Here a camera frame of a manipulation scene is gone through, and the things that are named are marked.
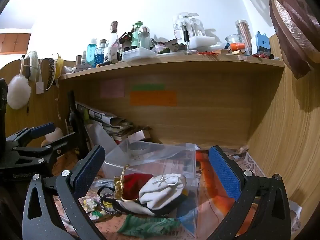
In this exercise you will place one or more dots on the clear labelled wine bottle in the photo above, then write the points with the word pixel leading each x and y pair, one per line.
pixel 112 45

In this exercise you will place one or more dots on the yellow headband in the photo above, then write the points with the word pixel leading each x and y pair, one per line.
pixel 60 65

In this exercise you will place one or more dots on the clear bottle with silver cap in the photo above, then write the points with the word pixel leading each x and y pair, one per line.
pixel 144 38

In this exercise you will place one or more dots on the clear plastic box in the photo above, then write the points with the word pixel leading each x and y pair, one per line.
pixel 155 157

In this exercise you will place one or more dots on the orange sticky note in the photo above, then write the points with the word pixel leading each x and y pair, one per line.
pixel 153 98

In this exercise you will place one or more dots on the pale pink mug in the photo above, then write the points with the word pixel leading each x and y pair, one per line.
pixel 53 135

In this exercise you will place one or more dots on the small white spray bottle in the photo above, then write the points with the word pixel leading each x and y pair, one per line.
pixel 84 58

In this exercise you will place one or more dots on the wooden desk shelf unit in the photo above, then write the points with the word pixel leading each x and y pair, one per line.
pixel 205 120

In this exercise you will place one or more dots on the clear glass cup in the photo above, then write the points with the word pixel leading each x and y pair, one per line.
pixel 233 40

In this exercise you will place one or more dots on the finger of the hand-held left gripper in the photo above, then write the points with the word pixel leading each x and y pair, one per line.
pixel 42 130
pixel 65 145

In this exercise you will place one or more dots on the floral scrunchie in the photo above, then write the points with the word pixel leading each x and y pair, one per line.
pixel 91 205

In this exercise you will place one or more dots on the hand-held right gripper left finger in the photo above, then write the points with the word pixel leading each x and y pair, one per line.
pixel 92 166

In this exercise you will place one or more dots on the white lidded plastic container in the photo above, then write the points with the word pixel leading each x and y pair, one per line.
pixel 138 53

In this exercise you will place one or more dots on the blue plastic block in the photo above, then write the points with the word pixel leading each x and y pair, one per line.
pixel 261 43

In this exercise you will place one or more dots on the pink sticky note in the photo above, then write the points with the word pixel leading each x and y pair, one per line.
pixel 112 88

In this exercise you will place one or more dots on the pink curtain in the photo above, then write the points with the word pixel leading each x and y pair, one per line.
pixel 292 30

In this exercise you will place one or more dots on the gold ribbon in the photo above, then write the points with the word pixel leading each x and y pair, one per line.
pixel 119 182

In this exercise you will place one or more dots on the small cardboard box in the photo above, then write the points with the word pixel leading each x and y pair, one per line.
pixel 140 135

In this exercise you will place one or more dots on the clear tape roll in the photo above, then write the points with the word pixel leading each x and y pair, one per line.
pixel 140 147

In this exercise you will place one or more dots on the green cloth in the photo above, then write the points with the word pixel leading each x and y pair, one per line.
pixel 147 226

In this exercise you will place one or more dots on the glass bottle with blue beads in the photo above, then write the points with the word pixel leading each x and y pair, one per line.
pixel 101 53

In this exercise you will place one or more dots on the clear tube of copper sticks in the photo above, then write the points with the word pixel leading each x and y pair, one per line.
pixel 243 33

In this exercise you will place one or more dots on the red velvet pouch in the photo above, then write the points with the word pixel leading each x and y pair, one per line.
pixel 136 185

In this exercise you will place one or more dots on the cardboard tube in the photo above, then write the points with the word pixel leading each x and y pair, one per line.
pixel 78 60

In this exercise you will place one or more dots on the white fluffy pompom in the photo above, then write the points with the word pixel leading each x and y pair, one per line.
pixel 18 92

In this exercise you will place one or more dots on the white charger plug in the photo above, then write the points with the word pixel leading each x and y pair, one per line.
pixel 40 87

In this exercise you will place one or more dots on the brown padded panel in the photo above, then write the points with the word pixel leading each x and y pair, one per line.
pixel 15 41

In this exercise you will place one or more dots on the vintage newspaper print cover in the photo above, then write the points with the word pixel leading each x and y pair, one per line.
pixel 110 227

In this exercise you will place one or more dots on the brown pen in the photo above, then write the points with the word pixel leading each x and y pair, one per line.
pixel 107 63

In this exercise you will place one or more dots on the white fluffy headband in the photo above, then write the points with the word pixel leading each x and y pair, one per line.
pixel 32 62

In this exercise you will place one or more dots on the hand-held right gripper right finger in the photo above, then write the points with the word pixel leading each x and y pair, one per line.
pixel 225 172

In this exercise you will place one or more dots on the green highlighter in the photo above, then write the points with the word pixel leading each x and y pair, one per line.
pixel 86 115

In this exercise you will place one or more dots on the blue mouthwash bottle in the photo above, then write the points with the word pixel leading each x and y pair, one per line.
pixel 92 52

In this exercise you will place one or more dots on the black beaded headband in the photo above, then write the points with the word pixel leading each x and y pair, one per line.
pixel 50 72

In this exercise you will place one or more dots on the green sticky note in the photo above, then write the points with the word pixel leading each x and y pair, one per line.
pixel 148 87

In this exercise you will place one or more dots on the stack of newspapers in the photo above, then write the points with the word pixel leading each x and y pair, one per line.
pixel 112 123

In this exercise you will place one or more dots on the mint green pump bottle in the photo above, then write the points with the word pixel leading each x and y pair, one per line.
pixel 136 36

